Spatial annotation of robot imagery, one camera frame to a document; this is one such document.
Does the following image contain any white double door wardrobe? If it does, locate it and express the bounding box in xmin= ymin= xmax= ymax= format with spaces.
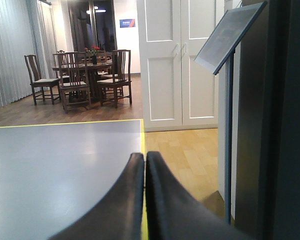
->
xmin=136 ymin=0 xmax=225 ymax=132

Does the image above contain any wooden chair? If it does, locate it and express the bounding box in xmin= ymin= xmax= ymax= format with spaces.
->
xmin=24 ymin=54 xmax=61 ymax=106
xmin=97 ymin=49 xmax=133 ymax=108
xmin=57 ymin=52 xmax=91 ymax=113

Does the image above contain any blue wall sign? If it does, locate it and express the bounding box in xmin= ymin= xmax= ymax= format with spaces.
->
xmin=119 ymin=18 xmax=136 ymax=28

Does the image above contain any dark wooden dining table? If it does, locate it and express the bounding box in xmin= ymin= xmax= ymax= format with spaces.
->
xmin=52 ymin=60 xmax=112 ymax=101

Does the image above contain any wooden chair front centre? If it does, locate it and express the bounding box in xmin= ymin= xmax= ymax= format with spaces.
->
xmin=57 ymin=52 xmax=91 ymax=113

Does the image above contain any wooden chair far left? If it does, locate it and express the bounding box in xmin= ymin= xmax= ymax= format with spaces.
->
xmin=24 ymin=54 xmax=61 ymax=106

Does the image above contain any sign stand with board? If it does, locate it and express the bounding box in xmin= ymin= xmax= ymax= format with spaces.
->
xmin=194 ymin=1 xmax=267 ymax=224

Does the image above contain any vase with red flowers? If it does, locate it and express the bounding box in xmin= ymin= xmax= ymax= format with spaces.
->
xmin=84 ymin=44 xmax=100 ymax=65

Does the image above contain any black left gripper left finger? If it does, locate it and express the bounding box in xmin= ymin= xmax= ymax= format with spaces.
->
xmin=50 ymin=153 xmax=145 ymax=240

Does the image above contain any wooden chair right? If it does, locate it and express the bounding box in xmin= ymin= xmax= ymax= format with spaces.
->
xmin=97 ymin=49 xmax=133 ymax=108

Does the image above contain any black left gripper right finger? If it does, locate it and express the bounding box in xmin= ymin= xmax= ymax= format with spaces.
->
xmin=145 ymin=151 xmax=250 ymax=240

